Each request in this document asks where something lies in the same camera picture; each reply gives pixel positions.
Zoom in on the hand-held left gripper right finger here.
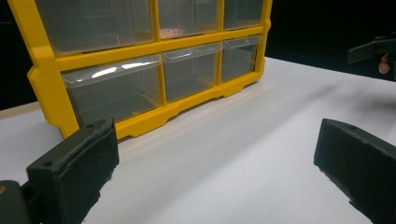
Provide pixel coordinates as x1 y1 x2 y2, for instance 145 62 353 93
313 118 396 224

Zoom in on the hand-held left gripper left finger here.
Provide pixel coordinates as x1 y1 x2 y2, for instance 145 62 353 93
25 118 120 224

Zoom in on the set of clear plastic drawers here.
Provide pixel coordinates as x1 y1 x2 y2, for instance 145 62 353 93
34 0 265 125

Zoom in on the yellow black organizer cabinet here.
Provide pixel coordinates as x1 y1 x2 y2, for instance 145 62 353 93
7 0 274 140

